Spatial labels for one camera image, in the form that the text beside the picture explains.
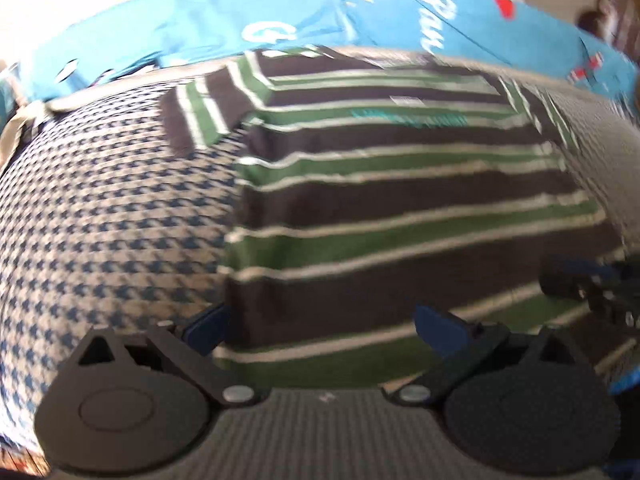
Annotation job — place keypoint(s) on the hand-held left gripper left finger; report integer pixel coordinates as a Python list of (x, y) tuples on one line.
[(210, 326)]

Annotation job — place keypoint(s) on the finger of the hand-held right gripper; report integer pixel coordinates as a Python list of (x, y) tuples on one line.
[(575, 275)]

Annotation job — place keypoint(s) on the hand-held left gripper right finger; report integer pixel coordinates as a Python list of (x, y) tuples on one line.
[(440, 327)]

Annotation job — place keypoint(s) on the green brown striped t-shirt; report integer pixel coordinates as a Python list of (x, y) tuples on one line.
[(400, 210)]

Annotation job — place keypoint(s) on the houndstooth sofa seat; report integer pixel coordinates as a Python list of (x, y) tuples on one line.
[(110, 210)]

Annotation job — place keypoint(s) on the blue script print sofa cushion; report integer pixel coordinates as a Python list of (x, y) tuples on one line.
[(475, 15)]

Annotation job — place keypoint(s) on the blue star print sofa cushion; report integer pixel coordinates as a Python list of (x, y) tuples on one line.
[(200, 15)]

